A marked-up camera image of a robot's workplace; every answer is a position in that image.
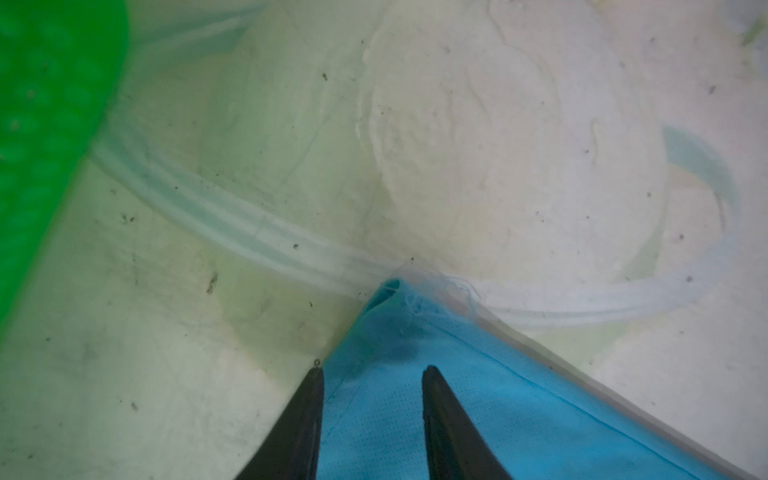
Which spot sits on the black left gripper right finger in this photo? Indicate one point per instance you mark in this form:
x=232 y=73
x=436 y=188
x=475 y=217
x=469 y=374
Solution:
x=455 y=448

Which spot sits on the blue t-shirt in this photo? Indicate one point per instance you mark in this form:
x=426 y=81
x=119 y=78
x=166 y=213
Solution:
x=537 y=423

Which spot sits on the green plastic basket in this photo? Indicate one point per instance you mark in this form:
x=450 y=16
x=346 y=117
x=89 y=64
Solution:
x=61 y=62

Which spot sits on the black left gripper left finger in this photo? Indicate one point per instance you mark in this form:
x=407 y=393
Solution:
x=291 y=449

